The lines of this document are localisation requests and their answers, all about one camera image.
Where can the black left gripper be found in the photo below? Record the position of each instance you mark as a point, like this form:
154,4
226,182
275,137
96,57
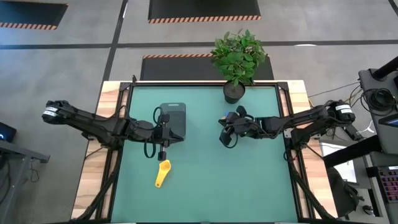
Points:
161,135

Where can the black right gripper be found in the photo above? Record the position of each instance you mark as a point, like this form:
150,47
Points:
244,127

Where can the yellow measuring cup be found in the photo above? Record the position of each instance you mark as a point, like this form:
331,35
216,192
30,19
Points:
164,168

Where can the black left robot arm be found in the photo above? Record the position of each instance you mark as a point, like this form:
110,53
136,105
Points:
93,123

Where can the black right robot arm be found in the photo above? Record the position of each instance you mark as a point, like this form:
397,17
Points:
295,119

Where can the grey plastic basket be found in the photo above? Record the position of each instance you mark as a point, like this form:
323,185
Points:
177,115

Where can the black plant pot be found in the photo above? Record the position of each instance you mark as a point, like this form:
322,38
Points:
233,93

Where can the black striped-edge floor mat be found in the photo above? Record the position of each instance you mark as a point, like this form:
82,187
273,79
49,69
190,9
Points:
28,12
180,68
202,9

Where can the green leafy potted plant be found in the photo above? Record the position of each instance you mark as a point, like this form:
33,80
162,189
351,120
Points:
237,57

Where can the white box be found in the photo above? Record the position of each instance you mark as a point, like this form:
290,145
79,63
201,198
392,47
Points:
339,152

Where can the black diagonal bar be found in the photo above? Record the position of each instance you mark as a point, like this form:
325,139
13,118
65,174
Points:
351,152

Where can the black bag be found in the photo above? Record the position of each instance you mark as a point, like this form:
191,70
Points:
343,193

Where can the grey side desk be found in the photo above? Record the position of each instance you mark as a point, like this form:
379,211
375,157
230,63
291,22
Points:
367,81

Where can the grey metal desk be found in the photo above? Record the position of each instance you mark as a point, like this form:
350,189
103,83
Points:
12,155

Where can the dark tablet screen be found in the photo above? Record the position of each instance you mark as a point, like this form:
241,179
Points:
390,121

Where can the black device with blue light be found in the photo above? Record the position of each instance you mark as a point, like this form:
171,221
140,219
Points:
6,132

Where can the black pole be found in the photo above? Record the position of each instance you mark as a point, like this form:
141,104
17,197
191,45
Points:
385,68

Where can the keyboard with coloured keys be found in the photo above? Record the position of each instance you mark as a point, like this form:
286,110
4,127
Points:
391,183

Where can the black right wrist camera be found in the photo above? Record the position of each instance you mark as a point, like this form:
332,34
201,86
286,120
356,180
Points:
232,118

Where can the black aluminium table frame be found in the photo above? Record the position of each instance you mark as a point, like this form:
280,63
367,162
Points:
202,83

